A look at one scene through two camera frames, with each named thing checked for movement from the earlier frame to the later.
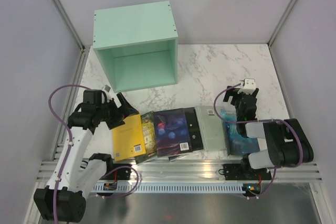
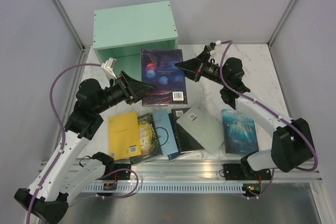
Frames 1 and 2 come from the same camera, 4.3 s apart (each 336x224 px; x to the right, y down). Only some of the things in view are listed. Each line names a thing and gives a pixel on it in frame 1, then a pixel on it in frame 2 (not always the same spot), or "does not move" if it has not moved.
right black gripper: [231, 93] → [191, 67]
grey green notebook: [212, 127] → [196, 124]
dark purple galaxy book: [171, 132] → [158, 70]
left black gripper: [126, 108] → [140, 88]
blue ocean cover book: [237, 144] does not move
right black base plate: [241, 172] does not move
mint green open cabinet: [137, 45] does not move
